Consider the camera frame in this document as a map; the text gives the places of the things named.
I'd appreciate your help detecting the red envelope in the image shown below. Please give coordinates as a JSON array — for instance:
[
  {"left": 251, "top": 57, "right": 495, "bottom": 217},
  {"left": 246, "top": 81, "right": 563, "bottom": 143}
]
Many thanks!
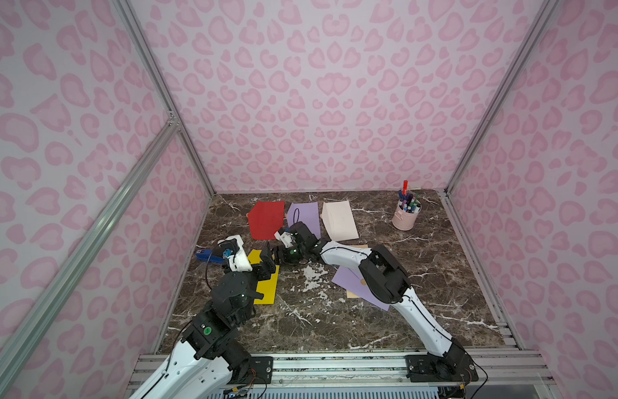
[{"left": 247, "top": 201, "right": 285, "bottom": 240}]

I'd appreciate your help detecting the lilac envelope with butterfly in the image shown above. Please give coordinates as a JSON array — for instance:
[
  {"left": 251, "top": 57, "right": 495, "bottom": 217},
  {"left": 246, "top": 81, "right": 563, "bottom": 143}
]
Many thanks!
[{"left": 287, "top": 202, "right": 321, "bottom": 239}]

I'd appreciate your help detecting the cream white envelope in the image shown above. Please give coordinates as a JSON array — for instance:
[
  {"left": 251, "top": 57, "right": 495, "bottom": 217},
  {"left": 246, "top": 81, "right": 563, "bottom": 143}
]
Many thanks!
[{"left": 321, "top": 200, "right": 360, "bottom": 242}]

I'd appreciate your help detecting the aluminium mounting rail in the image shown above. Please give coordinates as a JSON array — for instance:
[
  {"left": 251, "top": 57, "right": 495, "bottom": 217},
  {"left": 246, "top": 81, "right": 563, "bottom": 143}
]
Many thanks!
[{"left": 125, "top": 348, "right": 561, "bottom": 398}]

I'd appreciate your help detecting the pink pen cup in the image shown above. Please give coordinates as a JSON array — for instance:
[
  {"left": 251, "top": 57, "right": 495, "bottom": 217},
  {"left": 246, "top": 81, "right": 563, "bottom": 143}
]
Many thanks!
[{"left": 392, "top": 199, "right": 422, "bottom": 231}]

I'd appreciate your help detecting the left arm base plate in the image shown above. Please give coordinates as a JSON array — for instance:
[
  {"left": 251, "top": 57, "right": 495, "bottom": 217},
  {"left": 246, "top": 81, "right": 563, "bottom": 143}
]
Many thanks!
[{"left": 229, "top": 356, "right": 274, "bottom": 385}]

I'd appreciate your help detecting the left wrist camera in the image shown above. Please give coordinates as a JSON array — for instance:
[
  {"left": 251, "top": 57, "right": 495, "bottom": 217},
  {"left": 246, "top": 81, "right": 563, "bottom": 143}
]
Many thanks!
[{"left": 218, "top": 235, "right": 252, "bottom": 272}]

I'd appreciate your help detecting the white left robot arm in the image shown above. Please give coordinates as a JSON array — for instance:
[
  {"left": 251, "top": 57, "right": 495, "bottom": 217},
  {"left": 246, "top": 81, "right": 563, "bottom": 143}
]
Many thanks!
[{"left": 131, "top": 248, "right": 277, "bottom": 398}]

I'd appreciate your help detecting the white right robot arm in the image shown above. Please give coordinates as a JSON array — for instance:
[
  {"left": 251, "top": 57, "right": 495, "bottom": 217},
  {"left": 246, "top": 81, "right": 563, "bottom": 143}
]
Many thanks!
[{"left": 274, "top": 222, "right": 478, "bottom": 382}]

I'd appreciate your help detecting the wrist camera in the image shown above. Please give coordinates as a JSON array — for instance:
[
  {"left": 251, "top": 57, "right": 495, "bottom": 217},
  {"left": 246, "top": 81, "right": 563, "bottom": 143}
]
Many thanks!
[
  {"left": 274, "top": 228, "right": 295, "bottom": 249},
  {"left": 218, "top": 235, "right": 252, "bottom": 272}
]

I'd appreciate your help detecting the tan kraft envelope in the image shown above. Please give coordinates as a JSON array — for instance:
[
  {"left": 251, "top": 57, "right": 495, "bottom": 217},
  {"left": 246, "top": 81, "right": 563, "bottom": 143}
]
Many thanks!
[{"left": 346, "top": 243, "right": 370, "bottom": 299}]

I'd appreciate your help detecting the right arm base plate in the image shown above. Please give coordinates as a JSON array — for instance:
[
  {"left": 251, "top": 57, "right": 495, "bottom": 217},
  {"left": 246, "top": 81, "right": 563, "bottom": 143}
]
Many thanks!
[{"left": 405, "top": 354, "right": 479, "bottom": 385}]

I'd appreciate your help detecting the yellow envelope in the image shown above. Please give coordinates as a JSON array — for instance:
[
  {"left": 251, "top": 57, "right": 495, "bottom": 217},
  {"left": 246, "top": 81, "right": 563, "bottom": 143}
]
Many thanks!
[{"left": 247, "top": 249, "right": 280, "bottom": 305}]

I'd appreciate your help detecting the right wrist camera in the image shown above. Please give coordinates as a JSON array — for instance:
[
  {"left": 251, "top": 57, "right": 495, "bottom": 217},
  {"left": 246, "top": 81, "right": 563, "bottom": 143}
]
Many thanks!
[{"left": 274, "top": 228, "right": 295, "bottom": 249}]

